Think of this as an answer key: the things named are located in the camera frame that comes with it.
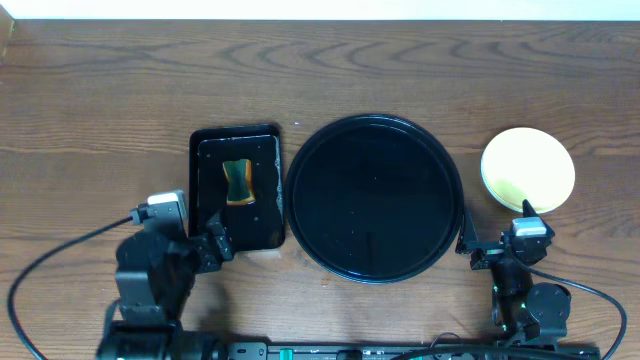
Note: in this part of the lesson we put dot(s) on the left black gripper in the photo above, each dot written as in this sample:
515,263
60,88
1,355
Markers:
208,248

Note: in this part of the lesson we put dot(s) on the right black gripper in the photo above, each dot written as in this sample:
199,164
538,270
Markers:
489,251

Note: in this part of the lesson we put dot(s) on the green and yellow sponge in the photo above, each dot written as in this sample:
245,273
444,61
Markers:
238,174

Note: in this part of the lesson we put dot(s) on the yellow plate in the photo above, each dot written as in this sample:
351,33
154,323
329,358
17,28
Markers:
526,164

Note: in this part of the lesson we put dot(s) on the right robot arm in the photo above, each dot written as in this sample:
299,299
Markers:
530,314

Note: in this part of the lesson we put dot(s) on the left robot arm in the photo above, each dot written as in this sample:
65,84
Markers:
156,271

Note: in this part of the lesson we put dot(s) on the black rectangular tray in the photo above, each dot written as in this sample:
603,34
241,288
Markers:
252,227

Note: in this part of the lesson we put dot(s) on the black round tray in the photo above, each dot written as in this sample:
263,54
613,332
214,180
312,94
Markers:
374,198

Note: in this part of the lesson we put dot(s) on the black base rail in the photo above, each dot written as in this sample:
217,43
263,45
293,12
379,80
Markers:
263,351

